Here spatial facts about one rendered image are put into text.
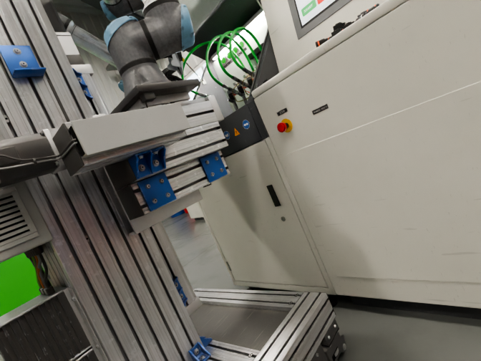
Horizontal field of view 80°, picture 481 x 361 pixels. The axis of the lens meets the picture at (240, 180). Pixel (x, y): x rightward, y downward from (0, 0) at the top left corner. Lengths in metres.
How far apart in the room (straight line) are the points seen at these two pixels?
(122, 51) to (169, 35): 0.14
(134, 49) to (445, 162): 0.92
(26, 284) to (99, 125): 3.67
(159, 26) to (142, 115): 0.36
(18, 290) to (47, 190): 3.34
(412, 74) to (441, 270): 0.59
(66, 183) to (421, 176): 0.99
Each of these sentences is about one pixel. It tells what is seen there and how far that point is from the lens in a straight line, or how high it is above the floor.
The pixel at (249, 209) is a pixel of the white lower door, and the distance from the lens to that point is 1.40.
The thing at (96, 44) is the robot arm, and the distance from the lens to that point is 1.57.
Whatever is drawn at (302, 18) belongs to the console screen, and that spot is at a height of 1.17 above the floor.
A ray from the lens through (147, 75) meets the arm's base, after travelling 0.92.
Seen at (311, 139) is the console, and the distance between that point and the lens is 1.07.
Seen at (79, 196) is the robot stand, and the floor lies 0.84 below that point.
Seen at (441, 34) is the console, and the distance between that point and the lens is 0.91.
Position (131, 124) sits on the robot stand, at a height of 0.92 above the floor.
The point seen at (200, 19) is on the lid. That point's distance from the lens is 1.93.
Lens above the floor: 0.77
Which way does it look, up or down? 4 degrees down
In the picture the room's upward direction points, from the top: 24 degrees counter-clockwise
